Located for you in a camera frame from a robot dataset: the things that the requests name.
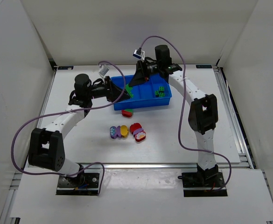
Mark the long green lego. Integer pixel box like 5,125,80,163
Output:
125,84,133,98

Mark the red green curved lego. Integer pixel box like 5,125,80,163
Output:
121,109,133,118

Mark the green number two lego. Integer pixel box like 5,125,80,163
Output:
154,86,165,98

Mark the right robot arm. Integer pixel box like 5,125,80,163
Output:
129,45,219,187

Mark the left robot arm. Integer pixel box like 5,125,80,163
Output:
28,74,130,179

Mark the blue divided bin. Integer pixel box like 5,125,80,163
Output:
113,75,172,111

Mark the purple flower lego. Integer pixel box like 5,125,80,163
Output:
116,126,122,138

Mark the purple paw lego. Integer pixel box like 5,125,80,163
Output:
110,126,118,139

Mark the yellow rounded lego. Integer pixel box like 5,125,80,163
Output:
120,125,129,138

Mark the red flower lego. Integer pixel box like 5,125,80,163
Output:
134,131,147,142

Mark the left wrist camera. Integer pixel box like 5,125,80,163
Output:
98,65,110,77

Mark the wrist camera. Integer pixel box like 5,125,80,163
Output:
98,65,110,77
133,48,145,60

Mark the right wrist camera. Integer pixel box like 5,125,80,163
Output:
133,48,145,60

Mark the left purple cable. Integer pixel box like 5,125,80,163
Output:
11,61,127,196

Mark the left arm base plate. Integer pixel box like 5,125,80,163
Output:
56,171,102,196

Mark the aluminium frame rail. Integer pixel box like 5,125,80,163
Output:
24,162,253,169

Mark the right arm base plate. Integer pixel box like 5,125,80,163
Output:
177,172,228,197

